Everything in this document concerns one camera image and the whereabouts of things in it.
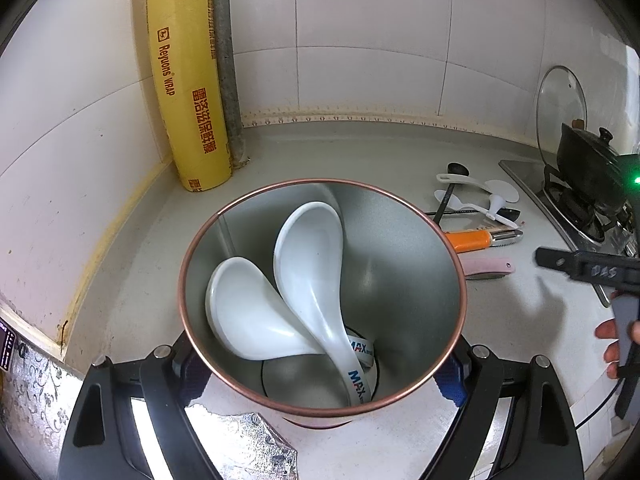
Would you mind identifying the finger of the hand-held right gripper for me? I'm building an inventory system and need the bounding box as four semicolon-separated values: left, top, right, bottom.
535;246;581;273

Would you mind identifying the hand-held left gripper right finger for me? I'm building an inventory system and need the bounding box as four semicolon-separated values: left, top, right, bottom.
432;342;585;480

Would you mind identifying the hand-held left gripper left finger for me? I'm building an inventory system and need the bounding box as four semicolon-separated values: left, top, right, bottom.
57;340;223;480

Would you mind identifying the pink sheathed knife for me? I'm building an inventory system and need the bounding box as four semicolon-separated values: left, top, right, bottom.
462;258;515;279

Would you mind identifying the orange handled peeler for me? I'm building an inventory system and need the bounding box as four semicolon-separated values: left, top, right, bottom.
444;228;525;253

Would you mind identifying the red metal canister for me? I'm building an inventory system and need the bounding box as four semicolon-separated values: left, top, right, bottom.
178;178;468;429

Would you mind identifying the small white plastic spoon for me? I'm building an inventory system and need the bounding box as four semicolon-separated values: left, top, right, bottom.
433;189;493;212

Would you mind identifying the white dimpled rice paddle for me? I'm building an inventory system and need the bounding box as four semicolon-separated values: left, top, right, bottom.
436;173;522;207

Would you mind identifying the black scoop twisted handle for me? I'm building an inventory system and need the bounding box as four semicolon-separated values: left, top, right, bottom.
432;162;471;225

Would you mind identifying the white ceramic spoon blue lettering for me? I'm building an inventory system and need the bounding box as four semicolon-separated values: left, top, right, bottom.
272;201;377;407

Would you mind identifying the person's right hand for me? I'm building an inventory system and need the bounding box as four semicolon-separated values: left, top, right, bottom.
595;318;640;380

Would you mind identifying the steel gas stove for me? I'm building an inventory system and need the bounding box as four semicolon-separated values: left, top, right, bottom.
499;159;640;306

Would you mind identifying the black lidded pot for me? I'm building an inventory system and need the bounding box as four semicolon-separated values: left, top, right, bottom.
556;122;636;216

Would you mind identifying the glass pot lid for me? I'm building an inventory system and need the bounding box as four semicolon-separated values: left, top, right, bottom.
536;65;588;171

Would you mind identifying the smartphone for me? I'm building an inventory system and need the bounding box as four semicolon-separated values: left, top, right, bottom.
0;320;18;371

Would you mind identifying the white patterned sealing strip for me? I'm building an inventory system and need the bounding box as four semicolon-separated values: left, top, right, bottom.
241;106;546;151

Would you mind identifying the yellow cling wrap roll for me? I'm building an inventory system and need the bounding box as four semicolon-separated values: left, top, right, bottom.
132;0;233;192

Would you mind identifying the grey pipe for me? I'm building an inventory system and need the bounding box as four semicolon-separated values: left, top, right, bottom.
212;0;250;168

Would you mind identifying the black cable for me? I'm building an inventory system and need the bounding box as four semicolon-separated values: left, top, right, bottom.
574;372;626;431

